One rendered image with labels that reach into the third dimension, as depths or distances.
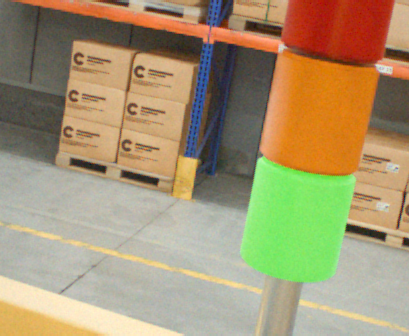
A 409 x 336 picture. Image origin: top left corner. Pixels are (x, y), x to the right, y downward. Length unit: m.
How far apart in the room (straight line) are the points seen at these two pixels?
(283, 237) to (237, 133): 9.03
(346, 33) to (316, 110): 0.04
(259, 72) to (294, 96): 8.91
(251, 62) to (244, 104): 0.45
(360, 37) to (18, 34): 9.89
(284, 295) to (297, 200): 0.06
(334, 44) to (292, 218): 0.08
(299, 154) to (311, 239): 0.04
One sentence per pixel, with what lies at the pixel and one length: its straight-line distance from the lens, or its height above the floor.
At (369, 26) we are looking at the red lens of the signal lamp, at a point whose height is 2.29.
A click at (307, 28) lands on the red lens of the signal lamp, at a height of 2.28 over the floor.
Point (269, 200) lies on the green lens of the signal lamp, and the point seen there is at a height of 2.20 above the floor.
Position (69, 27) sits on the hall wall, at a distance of 10.01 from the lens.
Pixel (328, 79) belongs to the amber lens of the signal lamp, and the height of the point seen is 2.26.
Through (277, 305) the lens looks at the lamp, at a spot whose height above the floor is 2.14.
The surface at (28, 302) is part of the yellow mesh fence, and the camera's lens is 0.52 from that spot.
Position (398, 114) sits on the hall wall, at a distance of 9.26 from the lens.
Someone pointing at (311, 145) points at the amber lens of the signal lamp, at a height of 2.23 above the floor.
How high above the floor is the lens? 2.31
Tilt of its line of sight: 14 degrees down
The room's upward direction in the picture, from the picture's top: 10 degrees clockwise
